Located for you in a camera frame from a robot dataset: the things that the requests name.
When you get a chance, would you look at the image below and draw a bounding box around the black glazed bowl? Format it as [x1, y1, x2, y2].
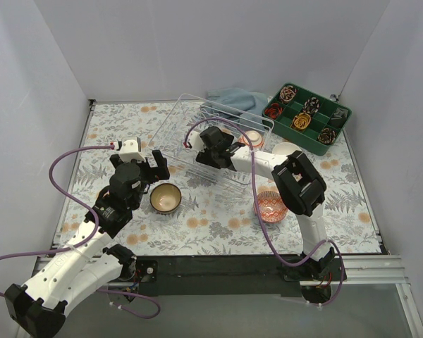
[149, 183, 182, 214]

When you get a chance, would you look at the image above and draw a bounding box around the orange white floral bowl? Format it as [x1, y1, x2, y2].
[238, 130, 264, 149]

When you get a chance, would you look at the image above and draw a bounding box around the plain white ribbed bowl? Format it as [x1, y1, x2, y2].
[272, 142, 302, 156]

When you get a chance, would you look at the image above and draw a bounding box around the blue white zigzag bowl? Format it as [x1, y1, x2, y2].
[253, 191, 288, 223]

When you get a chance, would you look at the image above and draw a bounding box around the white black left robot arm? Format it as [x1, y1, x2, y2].
[4, 150, 170, 337]

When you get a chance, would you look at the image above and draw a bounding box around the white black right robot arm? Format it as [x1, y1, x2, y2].
[184, 126, 345, 281]

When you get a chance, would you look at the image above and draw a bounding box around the floral patterned table mat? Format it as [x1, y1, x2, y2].
[72, 102, 381, 256]

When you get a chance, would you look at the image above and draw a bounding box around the light blue cloth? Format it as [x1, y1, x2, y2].
[204, 87, 268, 127]

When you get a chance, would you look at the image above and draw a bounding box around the red black rolled tie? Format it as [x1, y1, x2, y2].
[264, 103, 283, 120]

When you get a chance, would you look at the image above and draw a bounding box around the yellow rolled tie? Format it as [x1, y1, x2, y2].
[292, 113, 312, 132]

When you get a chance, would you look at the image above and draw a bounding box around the brown patterned rolled tie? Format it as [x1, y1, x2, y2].
[278, 84, 298, 104]

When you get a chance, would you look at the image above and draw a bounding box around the green compartment tray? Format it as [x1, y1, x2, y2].
[262, 83, 352, 156]

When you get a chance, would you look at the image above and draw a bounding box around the black white rolled tie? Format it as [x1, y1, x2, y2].
[302, 96, 321, 115]

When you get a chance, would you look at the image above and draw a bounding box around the dark floral rolled tie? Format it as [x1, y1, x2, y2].
[317, 127, 337, 146]

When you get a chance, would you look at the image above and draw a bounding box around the grey folded cloth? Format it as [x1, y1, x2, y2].
[329, 107, 349, 128]

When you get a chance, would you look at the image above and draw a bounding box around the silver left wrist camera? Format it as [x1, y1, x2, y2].
[111, 136, 145, 163]

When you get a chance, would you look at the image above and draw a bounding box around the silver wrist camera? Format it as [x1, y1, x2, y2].
[184, 131, 204, 151]
[111, 136, 145, 163]

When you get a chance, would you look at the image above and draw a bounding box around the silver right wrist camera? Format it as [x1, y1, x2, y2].
[184, 131, 204, 151]

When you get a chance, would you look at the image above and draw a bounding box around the white wire dish rack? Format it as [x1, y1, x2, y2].
[150, 94, 274, 190]

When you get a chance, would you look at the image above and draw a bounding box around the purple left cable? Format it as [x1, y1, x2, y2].
[0, 142, 161, 320]

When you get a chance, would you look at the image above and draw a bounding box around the purple cable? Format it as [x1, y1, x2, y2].
[0, 142, 161, 320]
[183, 118, 345, 306]

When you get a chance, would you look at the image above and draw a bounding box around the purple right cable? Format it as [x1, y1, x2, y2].
[183, 118, 345, 306]

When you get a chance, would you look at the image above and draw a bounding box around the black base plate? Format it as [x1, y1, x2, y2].
[136, 255, 302, 297]

